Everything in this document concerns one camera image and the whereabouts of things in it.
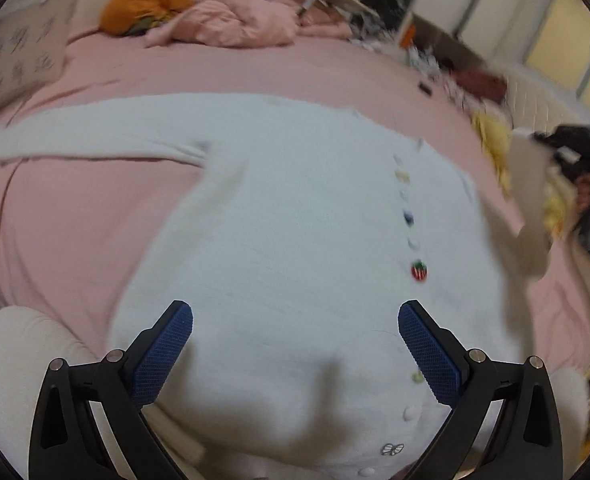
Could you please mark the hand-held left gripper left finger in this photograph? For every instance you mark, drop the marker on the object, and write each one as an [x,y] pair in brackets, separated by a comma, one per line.
[162,355]

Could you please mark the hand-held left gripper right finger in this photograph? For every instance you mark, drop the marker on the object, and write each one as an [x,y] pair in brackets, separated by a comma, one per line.
[432,355]

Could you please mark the white knit cardigan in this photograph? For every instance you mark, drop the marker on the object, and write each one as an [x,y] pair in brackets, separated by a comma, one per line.
[300,260]

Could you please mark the white padded headboard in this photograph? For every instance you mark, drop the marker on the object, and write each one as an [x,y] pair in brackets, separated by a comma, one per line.
[535,100]

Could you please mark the yellow pillow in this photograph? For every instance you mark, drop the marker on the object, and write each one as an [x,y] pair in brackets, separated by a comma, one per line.
[495,140]

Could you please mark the yellow panel window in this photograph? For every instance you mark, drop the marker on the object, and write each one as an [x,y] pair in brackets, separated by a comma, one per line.
[570,40]

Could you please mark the maroon cloth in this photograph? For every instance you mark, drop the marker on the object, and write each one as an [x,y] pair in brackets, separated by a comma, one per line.
[482,85]

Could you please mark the person's left leg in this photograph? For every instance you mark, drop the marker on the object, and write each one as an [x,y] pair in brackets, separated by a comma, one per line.
[20,360]

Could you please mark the white wardrobe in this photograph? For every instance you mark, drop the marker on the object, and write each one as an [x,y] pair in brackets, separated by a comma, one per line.
[500,10]

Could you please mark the pink bed sheet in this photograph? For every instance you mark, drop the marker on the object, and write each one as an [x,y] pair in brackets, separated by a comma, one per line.
[100,210]

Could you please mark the small black box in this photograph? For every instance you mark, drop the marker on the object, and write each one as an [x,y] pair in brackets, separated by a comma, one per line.
[425,88]

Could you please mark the white paper bag with writing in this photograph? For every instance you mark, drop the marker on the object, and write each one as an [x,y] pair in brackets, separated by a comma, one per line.
[20,55]

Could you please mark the pink duvet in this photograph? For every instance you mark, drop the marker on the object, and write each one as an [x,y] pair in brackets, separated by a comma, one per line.
[235,20]

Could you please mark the orange pillow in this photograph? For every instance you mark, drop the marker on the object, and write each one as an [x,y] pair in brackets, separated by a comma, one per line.
[140,2]

